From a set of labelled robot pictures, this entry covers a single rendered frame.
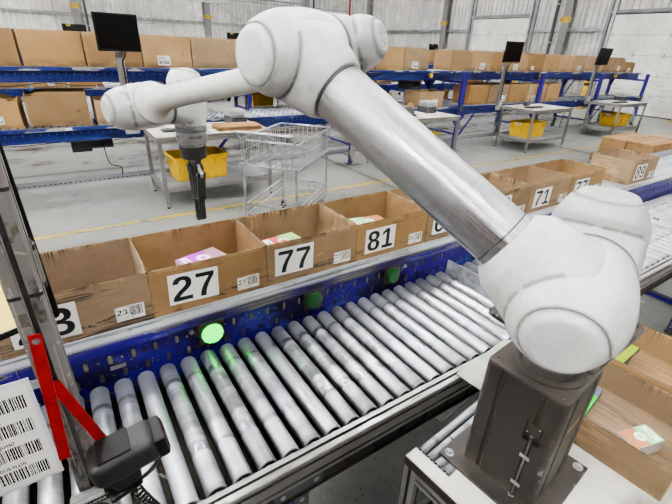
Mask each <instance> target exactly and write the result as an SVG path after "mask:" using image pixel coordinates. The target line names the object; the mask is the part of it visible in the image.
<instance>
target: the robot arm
mask: <svg viewBox="0 0 672 504"><path fill-rule="evenodd" d="M387 50H388V37H387V32H386V29H385V27H384V25H383V23H382V22H381V21H380V20H378V19H377V18H376V17H374V16H371V15H365V14H355V15H352V16H349V15H347V14H339V13H331V12H322V11H320V10H317V9H312V8H306V7H277V8H272V9H269V10H266V11H264V12H262V13H260V14H258V15H256V16H255V17H253V18H252V19H250V20H249V21H248V22H247V23H246V26H245V27H244V28H243V30H242V31H241V32H240V34H239V36H238V38H237V42H236V61H237V65H238V68H237V69H233V70H229V71H224V72H220V73H216V74H212V75H207V76H203V77H201V76H200V74H199V73H198V72H197V71H195V70H193V69H191V68H183V67H180V68H171V69H170V71H169V73H168V75H167V78H166V85H160V84H158V83H156V82H153V81H145V82H139V83H131V84H126V85H125V86H119V87H115V88H113V89H110V90H109V91H107V92H106V93H104V95H103V97H102V99H101V110H102V113H103V116H104V118H105V119H106V121H107V122H108V123H110V124H111V125H112V126H113V127H116V128H119V129H123V130H130V131H133V130H145V129H153V128H159V127H162V126H165V125H174V129H175V134H176V140H177V144H178V145H180V153H181V158H182V159H184V160H188V164H186V167H187V171H188V176H189V181H190V187H191V193H192V195H193V197H194V205H195V213H196V219H197V220H202V219H207V216H206V207H205V199H206V172H203V170H204V167H203V164H202V163H201V160H202V159H205V158H206V157H207V152H206V144H207V143H208V138H207V127H206V118H207V102H208V101H213V100H219V99H224V98H230V97H235V96H241V95H246V94H251V93H256V92H259V93H261V94H263V95H265V96H267V97H274V98H275V99H276V100H278V101H280V102H282V103H284V104H286V105H288V106H290V107H292V108H294V109H296V110H298V111H300V112H302V113H303V114H305V115H307V116H309V117H312V118H319V119H321V118H323V119H325V120H326V121H327V122H328V123H329V124H330V125H331V126H332V127H333V128H334V129H335V130H336V131H338V132H339V133H340V134H341V135H342V136H343V137H344V138H345V139H346V140H347V141H348V142H350V143H351V144H352V145H353V146H354V147H355V148H356V149H357V150H358V151H359V152H360V153H361V154H363V155H364V156H365V157H366V158H367V159H368V160H369V161H370V162H371V163H372V164H373V165H375V166H376V167H377V168H378V169H379V170H380V171H381V172H382V173H383V174H384V175H385V176H386V177H388V178H389V179H390V180H391V181H392V182H393V183H394V184H395V185H396V186H397V187H398V188H400V189H401V190H402V191H403V192H404V193H405V194H406V195H407V196H408V197H409V198H410V199H412V200H413V201H414V202H415V203H416V204H417V205H418V206H419V207H420V208H421V209H422V210H423V211H425V212H426V213H427V214H428V215H429V216H430V217H431V218H432V219H433V220H434V221H435V222H437V223H438V224H439V225H440V226H441V227H442V228H443V229H444V230H445V231H446V232H447V233H448V234H450V235H451V236H452V237H453V238H454V239H455V240H456V241H457V242H458V243H459V244H460V245H462V246H463V247H464V248H465V249H466V250H467V251H468V252H469V253H470V254H471V255H472V256H474V257H475V258H476V259H477V260H478V261H479V262H480V263H481V264H480V265H479V267H478V273H479V281H480V286H481V287H482V288H483V290H484V291H485V292H486V294H487V295H488V297H489V298H490V300H491V301H492V303H493V304H494V306H495V307H496V309H497V311H498V312H499V314H500V316H501V317H502V319H503V321H504V322H505V327H506V330H507V333H508V334H509V336H510V338H511V339H512V341H513V343H514V344H515V345H516V347H517V348H518V349H519V350H520V351H521V352H522V353H523V355H524V356H525V357H526V358H528V359H529V360H530V361H531V362H533V363H534V364H536V365H537V366H539V367H541V368H543V369H545V370H548V371H550V372H554V373H558V374H566V375H572V374H579V373H583V372H586V371H589V370H592V369H594V368H597V367H599V366H601V365H602V364H604V363H606V362H608V361H609V360H610V359H612V358H614V357H616V356H618V355H619V354H620V353H621V352H622V351H623V350H624V348H625V347H626V346H627V345H628V343H629V342H630V340H631V338H632V336H633V334H634V332H635V329H636V326H637V322H638V317H639V310H640V283H639V278H640V274H641V270H642V266H643V263H644V260H645V256H646V252H647V248H648V245H649V242H650V239H651V235H652V225H651V219H650V215H649V211H648V208H647V206H646V205H645V204H644V203H643V202H642V200H641V198H640V197H639V196H637V195H636V194H634V193H631V192H628V191H625V190H621V189H616V188H611V187H605V186H593V185H590V186H583V187H581V188H580V189H578V190H575V191H573V192H571V193H570V194H569V195H568V196H566V197H565V198H564V199H563V200H562V201H561V202H560V203H559V204H558V206H557V207H556V208H555V209H554V211H553V212H552V215H551V216H546V215H533V216H531V217H529V216H528V215H526V214H525V213H524V212H523V211H522V210H521V209H520V208H518V207H517V206H516V205H515V204H514V203H513V202H512V201H510V200H509V199H508V198H507V197H506V196H505V195H503V194H502V193H501V192H500V191H499V190H498V189H497V188H495V187H494V186H493V185H492V184H491V183H490V182H489V181H487V180H486V179H485V178H484V177H483V176H482V175H481V174H479V173H478V172H477V171H476V170H475V169H474V168H472V167H471V166H470V165H469V164H468V163H467V162H466V161H464V160H463V159H462V158H461V157H460V156H459V155H458V154H456V153H455V152H454V151H453V150H452V149H451V148H449V147H448V146H447V145H446V144H445V143H444V142H443V141H441V140H440V139H439V138H438V137H437V136H436V135H435V134H433V133H432V132H431V131H430V130H429V129H428V128H427V127H425V126H424V125H423V124H422V123H421V122H420V121H418V120H417V119H416V118H415V117H414V116H413V115H412V114H410V113H409V112H408V111H407V110H406V109H405V108H404V107H402V106H401V105H400V104H399V103H398V102H397V101H395V100H394V99H393V98H392V97H391V96H390V95H389V94H387V93H386V92H385V91H384V90H383V89H382V88H381V87H379V86H378V85H377V84H376V83H375V82H374V81H373V80H371V79H370V78H369V77H368V76H367V75H366V74H364V73H366V72H368V71H369V70H371V69H372V68H374V67H375V66H376V65H377V64H378V63H379V62H380V61H381V60H382V59H383V58H384V57H385V54H386V52H387Z"/></svg>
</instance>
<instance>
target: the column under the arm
mask: <svg viewBox="0 0 672 504"><path fill-rule="evenodd" d="M602 374H603V369H601V370H600V371H599V372H598V373H597V374H595V375H589V374H585V373H579V374H576V376H574V377H572V378H571V380H569V381H563V382H559V381H552V380H548V379H546V378H543V377H541V376H539V375H537V374H536V373H534V372H533V371H532V370H531V369H529V367H528V366H527V365H526V364H525V362H524V359H523V353H522V352H521V351H520V350H519V349H518V348H517V347H516V345H515V344H514V343H513V341H510V342H509V343H508V344H506V345H505V346H504V347H502V348H501V349H499V350H498V351H497V352H495V353H494V354H493V355H491V356H490V358H489V361H488V365H487V368H486V372H485V376H484V380H483V384H482V387H481V391H480V395H479V399H478V403H477V407H476V410H475V414H474V418H473V422H472V424H471V425H470V426H468V427H467V428H466V429H465V430H464V431H463V432H461V433H460V434H459V435H458V436H457V437H456V438H454V439H453V440H452V441H451V442H450V443H449V444H447V445H446V446H445V447H444V448H443V449H442V450H440V451H439V454H440V455H441V456H442V457H443V458H444V459H445V460H446V461H448V462H449V463H450V464H451V465H452V466H453V467H454V468H456V469H457V470H458V471H459V472H460V473H461V474H462V475H464V476H465V477H466V478H467V479H468V480H469V481H470V482H472V483H473V484H474V485H475V486H476V487H477V488H478V489H480V490H481V491H482V492H483V493H484V494H485V495H486V496H488V497H489V498H490V499H491V500H492V501H493V502H494V503H496V504H563V502H564V501H565V500H566V498H567V497H568V496H569V494H570V493H571V492H572V490H573V489H574V488H575V486H576V485H577V484H578V482H579V481H580V479H581V478H582V477H583V475H584V474H585V473H586V471H587V470H588V468H587V467H586V466H584V465H583V464H581V463H580V462H578V461H577V460H576V459H574V458H573V457H571V456H570V455H568V453H569V451H570V449H571V446H572V444H573V442H574V440H575V437H576V435H577V433H578V430H579V428H580V426H581V423H582V421H583V418H584V416H585V413H586V411H587V409H588V407H589V405H590V402H591V400H592V398H593V395H594V393H595V391H596V388H597V386H598V384H599V381H600V379H601V377H602Z"/></svg>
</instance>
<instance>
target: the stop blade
mask: <svg viewBox="0 0 672 504"><path fill-rule="evenodd" d="M446 274H447V275H449V276H451V277H453V278H454V279H456V280H458V281H459V282H461V283H463V284H465V285H466V286H468V287H470V288H472V289H473V290H475V291H477V292H479V293H480V294H482V295H484V296H485V297H487V298H489V297H488V295H487V294H486V292H485V291H484V290H483V288H482V287H481V286H480V281H479V276H478V275H477V274H475V273H473V272H471V271H469V270H467V269H465V268H464V267H462V266H460V265H458V264H456V263H454V262H452V261H451V260H448V262H447V268H446ZM489 299H490V298H489Z"/></svg>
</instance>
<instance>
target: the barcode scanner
mask: <svg viewBox="0 0 672 504"><path fill-rule="evenodd" d="M170 447H171V445H170V442H169V439H168V436H167V433H166V430H165V427H164V425H163V423H162V421H161V419H160V418H159V417H158V416H157V415H154V416H152V417H150V418H149V419H147V420H142V421H139V422H137V423H135V424H133V425H131V426H129V427H127V428H126V427H124V428H122V429H120V430H118V431H116V432H114V433H112V434H110V435H108V436H106V437H104V438H102V439H100V440H98V441H96V442H94V444H93V445H92V446H90V447H89V449H88V450H87V452H86V462H87V470H88V476H89V478H90V479H91V481H92V482H93V484H94V485H95V486H96V487H97V488H106V487H108V486H111V487H112V488H113V489H114V490H112V491H110V492H109V496H110V502H111V503H113V504H114V503H116V502H118V501H119V500H121V499H122V498H123V497H125V496H126V495H128V494H129V493H131V492H132V491H133V490H135V489H136V488H138V487H139V486H141V485H142V484H143V478H142V477H141V476H142V470H141V469H142V468H143V467H145V466H147V465H149V464H150V463H152V462H154V461H156V460H157V459H158V458H159V457H160V456H161V457H164V456H166V455H168V454H169V453H170V451H171V448H170Z"/></svg>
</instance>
